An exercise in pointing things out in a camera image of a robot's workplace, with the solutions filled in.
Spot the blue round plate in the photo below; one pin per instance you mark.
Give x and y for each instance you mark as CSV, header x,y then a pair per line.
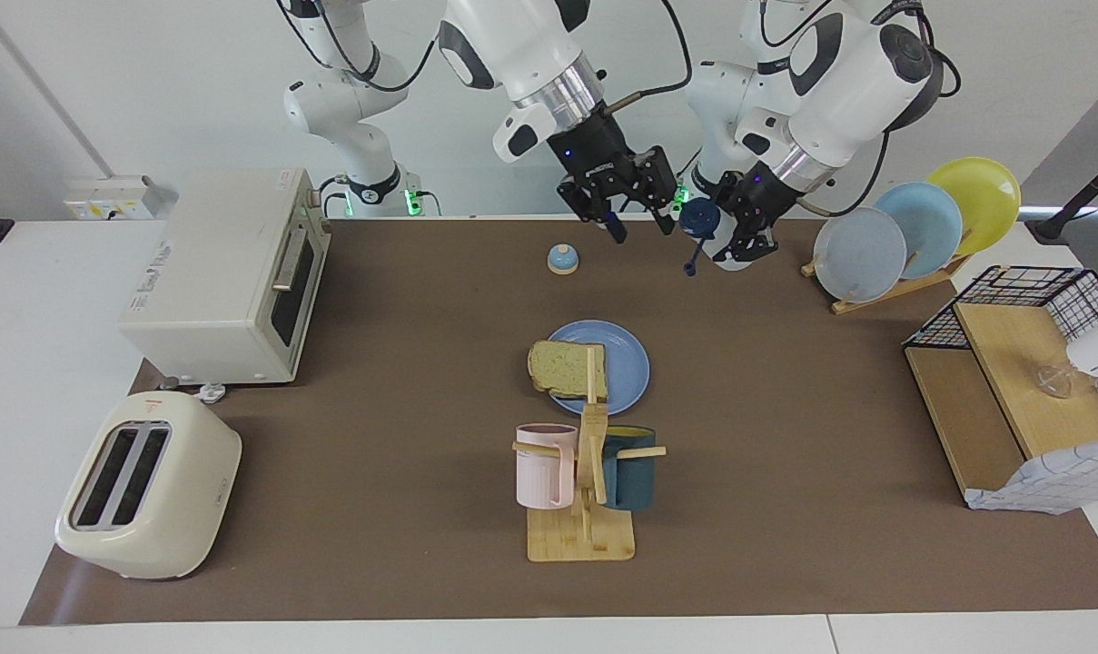
x,y
626,363

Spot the clear glass cup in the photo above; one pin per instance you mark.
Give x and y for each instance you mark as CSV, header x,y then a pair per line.
x,y
1055,381

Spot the dark teal mug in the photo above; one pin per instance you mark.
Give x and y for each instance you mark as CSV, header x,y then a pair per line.
x,y
635,477

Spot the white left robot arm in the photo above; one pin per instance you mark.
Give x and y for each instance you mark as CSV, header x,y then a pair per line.
x,y
839,82

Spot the white bottle with navy cap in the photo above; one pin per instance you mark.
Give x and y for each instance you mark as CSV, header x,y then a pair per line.
x,y
698,218

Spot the white wall power strip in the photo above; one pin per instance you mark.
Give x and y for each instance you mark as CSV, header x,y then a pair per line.
x,y
113,204

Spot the cream two-slot toaster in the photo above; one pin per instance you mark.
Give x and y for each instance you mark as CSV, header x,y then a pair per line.
x,y
185,490

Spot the wooden mug tree rack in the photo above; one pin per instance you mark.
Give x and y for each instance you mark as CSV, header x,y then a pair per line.
x,y
580,540

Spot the small blue bell wooden knob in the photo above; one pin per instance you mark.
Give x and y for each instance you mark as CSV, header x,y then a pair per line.
x,y
562,262

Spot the pink mug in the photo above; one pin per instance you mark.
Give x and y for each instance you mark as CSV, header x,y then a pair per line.
x,y
539,468

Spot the white checkered cloth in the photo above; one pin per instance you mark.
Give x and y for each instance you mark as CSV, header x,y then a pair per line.
x,y
1048,477

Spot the yellow plate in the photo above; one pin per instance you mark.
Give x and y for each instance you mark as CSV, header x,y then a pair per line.
x,y
984,195

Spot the light blue plate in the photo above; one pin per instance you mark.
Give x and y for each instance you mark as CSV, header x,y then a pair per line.
x,y
930,227

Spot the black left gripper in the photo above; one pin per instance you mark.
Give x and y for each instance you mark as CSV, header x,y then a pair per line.
x,y
766,191

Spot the pale grey plate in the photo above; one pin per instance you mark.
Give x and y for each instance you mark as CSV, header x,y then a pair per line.
x,y
862,259

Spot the wooden plate rack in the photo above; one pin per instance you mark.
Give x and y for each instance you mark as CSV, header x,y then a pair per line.
x,y
885,298

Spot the brown table mat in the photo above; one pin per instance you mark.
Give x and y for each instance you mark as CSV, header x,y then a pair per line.
x,y
403,363

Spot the slice of toast bread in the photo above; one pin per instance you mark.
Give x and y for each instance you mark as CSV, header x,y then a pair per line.
x,y
558,363

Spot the white toaster oven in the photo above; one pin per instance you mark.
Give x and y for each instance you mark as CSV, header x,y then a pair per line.
x,y
212,300

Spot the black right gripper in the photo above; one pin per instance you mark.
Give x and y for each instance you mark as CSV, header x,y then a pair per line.
x,y
598,154

